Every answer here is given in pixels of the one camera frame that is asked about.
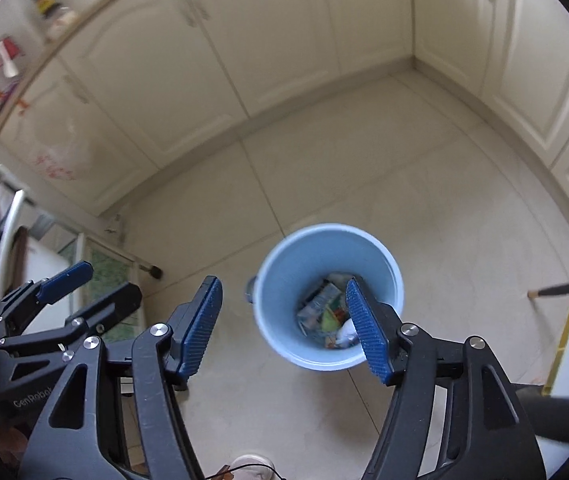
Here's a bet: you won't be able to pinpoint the yellow green sachet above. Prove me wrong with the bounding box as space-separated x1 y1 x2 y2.
319 304 350 333

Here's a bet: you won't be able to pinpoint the green white tissue packet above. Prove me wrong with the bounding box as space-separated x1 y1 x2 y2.
297 282 343 336

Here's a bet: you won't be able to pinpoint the dark brown sleeve forearm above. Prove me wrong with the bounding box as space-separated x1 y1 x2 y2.
516 384 569 444

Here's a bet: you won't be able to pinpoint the light blue plastic bucket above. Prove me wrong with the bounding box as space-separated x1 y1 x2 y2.
245 223 405 372

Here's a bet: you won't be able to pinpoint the large clear jar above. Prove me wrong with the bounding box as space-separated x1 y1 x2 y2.
45 4 79 41

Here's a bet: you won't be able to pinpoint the yellow label sauce bottle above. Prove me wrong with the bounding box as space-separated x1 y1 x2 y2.
33 0 61 20

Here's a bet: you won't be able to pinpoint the lower cream cabinets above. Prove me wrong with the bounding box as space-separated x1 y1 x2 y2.
0 0 569 214

